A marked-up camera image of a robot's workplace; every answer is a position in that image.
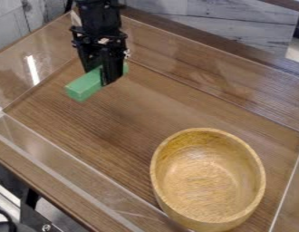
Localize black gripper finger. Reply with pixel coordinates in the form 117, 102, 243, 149
77, 44, 101, 73
100, 46, 127, 86

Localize brown wooden bowl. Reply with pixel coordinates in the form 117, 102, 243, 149
149, 128, 267, 232

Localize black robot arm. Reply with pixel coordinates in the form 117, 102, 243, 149
71, 0, 128, 85

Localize clear acrylic corner bracket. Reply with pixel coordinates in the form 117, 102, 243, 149
71, 11, 83, 27

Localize clear acrylic tray walls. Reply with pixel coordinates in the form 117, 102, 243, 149
0, 8, 299, 232

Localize green rectangular block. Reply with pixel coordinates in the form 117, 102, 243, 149
64, 65, 117, 102

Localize black table leg bracket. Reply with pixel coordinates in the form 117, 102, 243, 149
20, 188, 63, 232

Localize black cable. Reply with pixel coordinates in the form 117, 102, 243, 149
0, 208, 20, 232

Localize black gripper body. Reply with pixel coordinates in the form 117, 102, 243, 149
71, 17, 128, 58

